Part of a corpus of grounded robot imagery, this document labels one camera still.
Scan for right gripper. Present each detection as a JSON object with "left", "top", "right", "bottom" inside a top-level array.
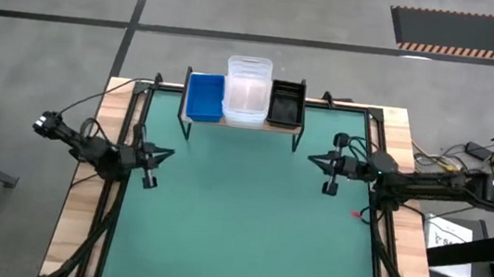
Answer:
[{"left": 302, "top": 127, "right": 373, "bottom": 200}]

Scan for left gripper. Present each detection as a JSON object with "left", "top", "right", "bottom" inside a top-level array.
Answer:
[{"left": 115, "top": 135, "right": 178, "bottom": 192}]

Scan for black slotted plastic basket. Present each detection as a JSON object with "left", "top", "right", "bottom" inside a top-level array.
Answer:
[{"left": 265, "top": 78, "right": 310, "bottom": 132}]

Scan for blue slotted plastic basket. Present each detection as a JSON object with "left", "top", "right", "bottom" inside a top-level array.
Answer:
[{"left": 183, "top": 70, "right": 229, "bottom": 125}]

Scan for wooden shelf with black legs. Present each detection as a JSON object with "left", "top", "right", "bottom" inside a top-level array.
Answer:
[{"left": 174, "top": 64, "right": 310, "bottom": 154}]

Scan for green table mat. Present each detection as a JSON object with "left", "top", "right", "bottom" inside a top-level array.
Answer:
[{"left": 100, "top": 84, "right": 399, "bottom": 277}]

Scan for white cardboard box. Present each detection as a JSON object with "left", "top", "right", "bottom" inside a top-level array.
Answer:
[{"left": 417, "top": 212, "right": 480, "bottom": 277}]

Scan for black power adapter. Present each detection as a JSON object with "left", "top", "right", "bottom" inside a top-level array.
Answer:
[{"left": 464, "top": 140, "right": 493, "bottom": 161}]

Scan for black desk beam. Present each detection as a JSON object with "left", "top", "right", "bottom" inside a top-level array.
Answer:
[{"left": 424, "top": 222, "right": 494, "bottom": 276}]

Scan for black hazard-striped floor mat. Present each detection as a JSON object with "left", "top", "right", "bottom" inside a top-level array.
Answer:
[{"left": 386, "top": 2, "right": 494, "bottom": 61}]

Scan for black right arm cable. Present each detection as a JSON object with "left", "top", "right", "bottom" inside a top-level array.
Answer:
[{"left": 344, "top": 133, "right": 377, "bottom": 166}]

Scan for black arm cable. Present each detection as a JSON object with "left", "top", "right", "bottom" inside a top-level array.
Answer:
[
  {"left": 57, "top": 68, "right": 158, "bottom": 125},
  {"left": 344, "top": 133, "right": 377, "bottom": 166}
]

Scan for green cable with red tip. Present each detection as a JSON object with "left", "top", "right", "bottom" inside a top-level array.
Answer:
[{"left": 348, "top": 201, "right": 378, "bottom": 228}]

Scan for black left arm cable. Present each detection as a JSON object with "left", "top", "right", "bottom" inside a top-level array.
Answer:
[{"left": 57, "top": 68, "right": 158, "bottom": 125}]

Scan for tangled floor cables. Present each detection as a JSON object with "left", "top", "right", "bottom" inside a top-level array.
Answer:
[{"left": 411, "top": 137, "right": 494, "bottom": 181}]

